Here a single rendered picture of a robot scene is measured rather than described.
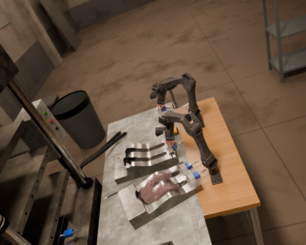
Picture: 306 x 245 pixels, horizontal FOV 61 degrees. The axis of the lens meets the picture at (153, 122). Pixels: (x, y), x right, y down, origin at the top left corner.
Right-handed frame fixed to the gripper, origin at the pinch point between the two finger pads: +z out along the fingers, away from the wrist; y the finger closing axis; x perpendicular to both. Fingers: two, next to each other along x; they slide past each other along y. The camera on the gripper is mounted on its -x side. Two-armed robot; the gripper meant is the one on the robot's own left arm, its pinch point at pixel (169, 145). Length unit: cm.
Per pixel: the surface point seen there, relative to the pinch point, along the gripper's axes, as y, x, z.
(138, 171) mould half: 6.5, -23.0, 18.1
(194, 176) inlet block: 27.9, 14.0, 6.2
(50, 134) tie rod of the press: 6, -83, -14
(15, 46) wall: -502, -342, 24
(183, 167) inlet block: 17.7, 8.3, 6.7
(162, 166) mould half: 5.8, -5.0, 14.0
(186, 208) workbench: 42.9, 8.0, 19.6
